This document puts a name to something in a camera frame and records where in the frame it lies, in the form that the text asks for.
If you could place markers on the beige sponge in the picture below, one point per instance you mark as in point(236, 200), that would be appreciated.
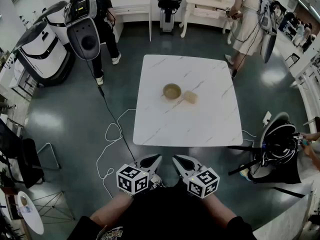
point(191, 97)

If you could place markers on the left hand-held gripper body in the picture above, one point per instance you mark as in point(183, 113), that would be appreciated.
point(131, 181)

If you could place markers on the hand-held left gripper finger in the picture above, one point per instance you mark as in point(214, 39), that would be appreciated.
point(157, 164)
point(150, 156)

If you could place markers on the cream dressing table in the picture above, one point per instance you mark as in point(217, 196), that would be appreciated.
point(202, 1)

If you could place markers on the white desk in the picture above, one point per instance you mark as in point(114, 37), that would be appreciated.
point(135, 7)

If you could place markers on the black metal stool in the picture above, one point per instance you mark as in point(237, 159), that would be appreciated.
point(292, 59)

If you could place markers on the person's left forearm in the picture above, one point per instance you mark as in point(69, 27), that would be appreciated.
point(110, 209)

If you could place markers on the person's black shirt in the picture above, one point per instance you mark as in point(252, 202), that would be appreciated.
point(165, 216)

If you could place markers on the black chair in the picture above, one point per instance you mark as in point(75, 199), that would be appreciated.
point(26, 156)

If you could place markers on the black and white backpack rig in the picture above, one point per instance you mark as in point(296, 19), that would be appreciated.
point(277, 149)

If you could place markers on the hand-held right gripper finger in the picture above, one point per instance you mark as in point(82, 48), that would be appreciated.
point(178, 167)
point(191, 161)

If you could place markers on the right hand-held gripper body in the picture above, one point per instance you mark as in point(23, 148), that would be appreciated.
point(203, 182)

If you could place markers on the black scooter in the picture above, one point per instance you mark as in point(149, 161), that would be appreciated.
point(168, 11)

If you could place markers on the white wheeled robot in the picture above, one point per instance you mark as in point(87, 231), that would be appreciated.
point(58, 21)
point(41, 54)

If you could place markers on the white power strip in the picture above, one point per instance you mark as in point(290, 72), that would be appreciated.
point(267, 119)

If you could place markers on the tan bowl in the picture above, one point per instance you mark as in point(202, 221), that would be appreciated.
point(172, 91)

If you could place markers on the person's patterned shoe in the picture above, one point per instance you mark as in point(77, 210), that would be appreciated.
point(156, 181)

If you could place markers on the person's right forearm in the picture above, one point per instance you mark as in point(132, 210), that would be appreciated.
point(217, 210)

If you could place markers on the small oval white table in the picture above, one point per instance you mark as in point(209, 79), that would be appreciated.
point(30, 214)

